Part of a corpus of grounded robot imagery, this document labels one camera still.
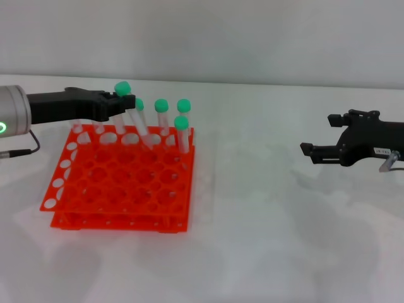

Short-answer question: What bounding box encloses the right gripper cable with plug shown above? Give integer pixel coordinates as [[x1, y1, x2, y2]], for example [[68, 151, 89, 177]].
[[378, 150, 404, 174]]

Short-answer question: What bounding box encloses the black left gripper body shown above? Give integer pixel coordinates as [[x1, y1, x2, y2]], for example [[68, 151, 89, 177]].
[[27, 86, 110, 126]]

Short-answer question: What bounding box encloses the left gripper cable with plug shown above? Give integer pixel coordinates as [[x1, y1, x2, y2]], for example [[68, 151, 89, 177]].
[[0, 129, 41, 158]]

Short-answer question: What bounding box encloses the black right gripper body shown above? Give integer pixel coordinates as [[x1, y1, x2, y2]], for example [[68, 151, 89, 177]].
[[335, 109, 404, 168]]

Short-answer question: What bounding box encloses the gripper cable with plug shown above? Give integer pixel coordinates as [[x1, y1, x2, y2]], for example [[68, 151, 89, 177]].
[[378, 150, 404, 174], [0, 129, 41, 158]]

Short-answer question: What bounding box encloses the orange test tube rack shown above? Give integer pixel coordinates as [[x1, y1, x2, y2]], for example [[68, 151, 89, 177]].
[[39, 124, 196, 234]]

